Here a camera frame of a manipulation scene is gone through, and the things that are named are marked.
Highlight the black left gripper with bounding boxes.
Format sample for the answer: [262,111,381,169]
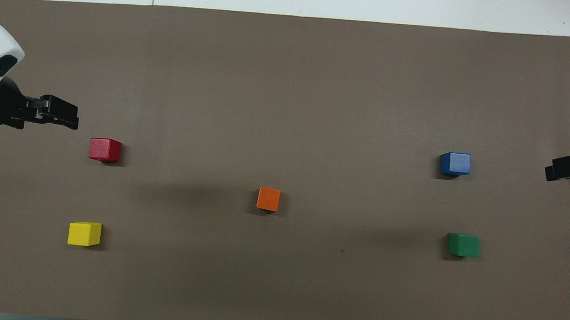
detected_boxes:
[0,76,82,134]

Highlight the brown table mat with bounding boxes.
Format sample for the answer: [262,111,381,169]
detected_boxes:
[0,0,570,320]

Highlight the orange wooden block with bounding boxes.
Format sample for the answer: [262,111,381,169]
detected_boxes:
[256,186,282,213]

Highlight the blue wooden block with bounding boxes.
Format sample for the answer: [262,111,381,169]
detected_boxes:
[439,151,472,179]

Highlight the green wooden block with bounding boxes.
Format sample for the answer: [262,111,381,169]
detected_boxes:
[447,233,481,259]

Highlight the red wooden block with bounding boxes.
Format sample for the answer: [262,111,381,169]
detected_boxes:
[88,137,122,163]

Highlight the yellow wooden block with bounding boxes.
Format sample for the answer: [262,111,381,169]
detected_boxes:
[67,221,103,248]

